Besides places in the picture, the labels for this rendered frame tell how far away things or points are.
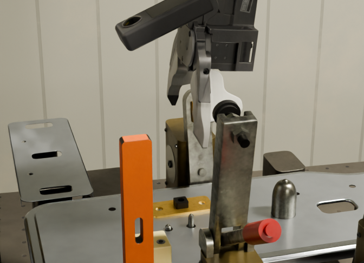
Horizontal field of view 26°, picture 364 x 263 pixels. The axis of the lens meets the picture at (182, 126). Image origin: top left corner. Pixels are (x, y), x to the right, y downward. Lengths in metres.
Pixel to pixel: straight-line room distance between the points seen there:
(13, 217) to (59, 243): 0.69
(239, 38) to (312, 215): 0.26
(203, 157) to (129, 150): 0.39
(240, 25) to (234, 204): 0.24
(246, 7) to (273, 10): 1.87
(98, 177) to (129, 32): 0.33
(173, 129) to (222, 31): 0.28
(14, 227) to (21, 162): 0.45
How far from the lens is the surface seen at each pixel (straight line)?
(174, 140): 1.16
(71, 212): 1.05
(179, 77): 1.03
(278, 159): 1.22
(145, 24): 0.92
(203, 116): 0.92
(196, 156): 1.14
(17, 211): 1.70
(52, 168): 1.18
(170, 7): 0.94
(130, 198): 0.79
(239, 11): 0.96
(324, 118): 3.04
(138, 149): 0.76
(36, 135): 1.29
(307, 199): 1.09
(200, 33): 0.94
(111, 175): 1.19
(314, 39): 2.91
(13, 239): 1.60
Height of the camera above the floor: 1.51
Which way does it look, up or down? 23 degrees down
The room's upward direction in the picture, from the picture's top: straight up
